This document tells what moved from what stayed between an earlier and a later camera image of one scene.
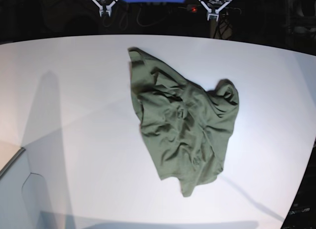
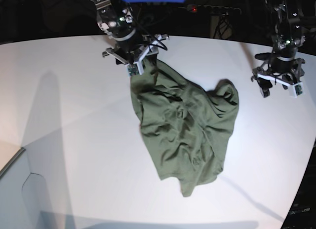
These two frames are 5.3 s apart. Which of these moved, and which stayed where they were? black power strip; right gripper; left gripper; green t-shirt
Moved: left gripper; right gripper
Stayed: green t-shirt; black power strip
